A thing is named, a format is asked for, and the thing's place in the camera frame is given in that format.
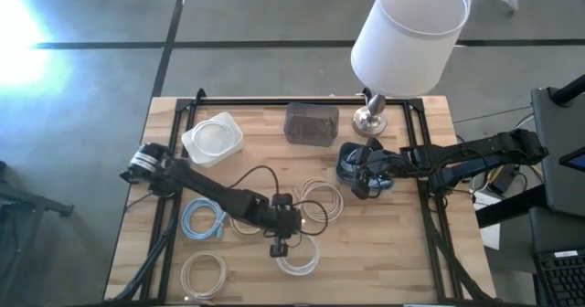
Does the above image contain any tablet screen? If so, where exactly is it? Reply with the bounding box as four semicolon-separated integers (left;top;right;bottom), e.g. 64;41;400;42
558;145;585;174

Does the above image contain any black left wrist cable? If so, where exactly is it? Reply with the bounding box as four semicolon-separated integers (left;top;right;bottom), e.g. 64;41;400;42
227;164;281;196

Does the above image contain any black power adapter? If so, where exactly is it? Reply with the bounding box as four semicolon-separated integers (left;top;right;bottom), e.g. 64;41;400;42
488;164;520;196

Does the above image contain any black laptop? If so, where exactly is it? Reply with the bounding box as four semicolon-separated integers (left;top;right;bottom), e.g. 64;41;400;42
528;206;585;307

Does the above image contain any thin lamp cord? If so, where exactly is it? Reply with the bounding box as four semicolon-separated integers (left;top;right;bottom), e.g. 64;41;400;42
452;104;534;125

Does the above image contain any black aluminium table frame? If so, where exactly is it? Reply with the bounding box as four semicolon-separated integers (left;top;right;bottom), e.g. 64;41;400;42
136;87;493;304

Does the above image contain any beige USB cable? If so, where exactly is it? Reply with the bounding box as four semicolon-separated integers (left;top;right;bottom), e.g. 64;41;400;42
228;215;264;237
294;176;345;224
180;250;229;302

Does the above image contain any light blue USB cable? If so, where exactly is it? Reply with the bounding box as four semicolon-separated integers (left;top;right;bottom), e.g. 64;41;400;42
180;196;229;241
342;153;395;193

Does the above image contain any clear plastic bin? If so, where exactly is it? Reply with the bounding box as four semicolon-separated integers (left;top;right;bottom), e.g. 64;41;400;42
282;101;341;148

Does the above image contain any white plastic bin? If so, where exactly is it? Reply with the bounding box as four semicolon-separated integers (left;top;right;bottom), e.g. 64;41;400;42
180;111;245;169

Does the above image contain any white USB cable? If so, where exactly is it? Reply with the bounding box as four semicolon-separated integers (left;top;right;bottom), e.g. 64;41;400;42
190;119;239;154
273;233;321;277

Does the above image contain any blue plastic bin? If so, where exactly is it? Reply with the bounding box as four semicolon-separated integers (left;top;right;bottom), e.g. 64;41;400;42
336;141;395;194

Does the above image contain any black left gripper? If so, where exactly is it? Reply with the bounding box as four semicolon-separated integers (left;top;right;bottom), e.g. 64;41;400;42
253;192;305;259

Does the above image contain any white paper sheet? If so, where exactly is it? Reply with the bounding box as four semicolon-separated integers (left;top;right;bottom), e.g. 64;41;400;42
479;222;502;251

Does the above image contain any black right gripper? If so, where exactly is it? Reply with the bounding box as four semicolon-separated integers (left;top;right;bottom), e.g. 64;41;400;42
349;136;408;201

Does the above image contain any black looped gripper cable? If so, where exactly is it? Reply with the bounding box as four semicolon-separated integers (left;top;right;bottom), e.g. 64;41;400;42
292;199;330;238

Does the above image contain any black pole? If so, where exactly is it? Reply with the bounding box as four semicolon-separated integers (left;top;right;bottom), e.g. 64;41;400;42
550;73;585;108

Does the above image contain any black floor stand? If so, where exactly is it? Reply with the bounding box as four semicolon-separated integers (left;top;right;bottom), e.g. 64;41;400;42
0;160;75;307

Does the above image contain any black support bar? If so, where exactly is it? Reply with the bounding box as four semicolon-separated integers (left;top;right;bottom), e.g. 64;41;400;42
473;184;549;229

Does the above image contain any white shade silver table lamp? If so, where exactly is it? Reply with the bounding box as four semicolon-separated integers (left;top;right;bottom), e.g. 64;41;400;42
350;0;474;138

